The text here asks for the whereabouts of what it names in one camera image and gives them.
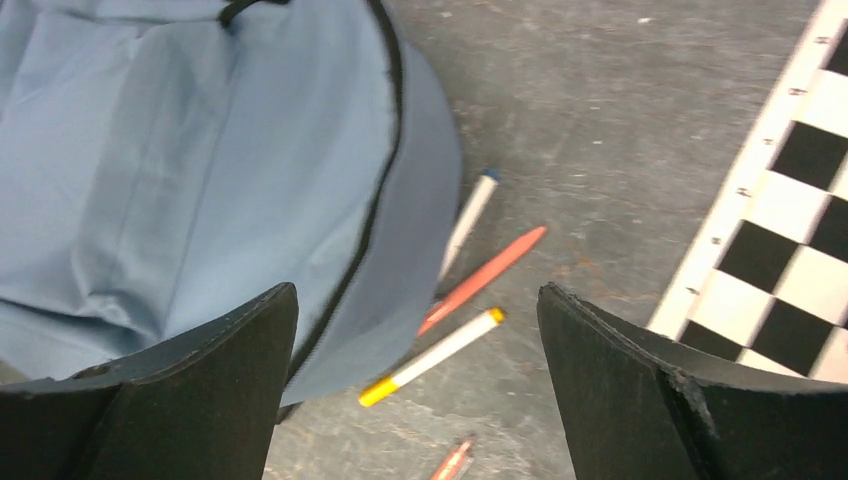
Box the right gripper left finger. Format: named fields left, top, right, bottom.
left=1, top=283, right=298, bottom=479

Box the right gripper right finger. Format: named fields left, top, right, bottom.
left=537, top=283, right=847, bottom=479

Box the blue student backpack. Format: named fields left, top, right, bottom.
left=1, top=1, right=463, bottom=406

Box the white yellow pen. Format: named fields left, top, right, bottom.
left=359, top=307, right=506, bottom=407

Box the checkered chess board mat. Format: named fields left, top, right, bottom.
left=648, top=1, right=847, bottom=384

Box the orange pencil upper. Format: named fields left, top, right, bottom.
left=416, top=225, right=548, bottom=337

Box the orange pencil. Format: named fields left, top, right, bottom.
left=430, top=437, right=474, bottom=480
left=416, top=225, right=548, bottom=337

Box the orange pencil lower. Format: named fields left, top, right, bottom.
left=430, top=437, right=474, bottom=480

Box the white blue pen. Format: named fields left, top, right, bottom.
left=438, top=168, right=500, bottom=281

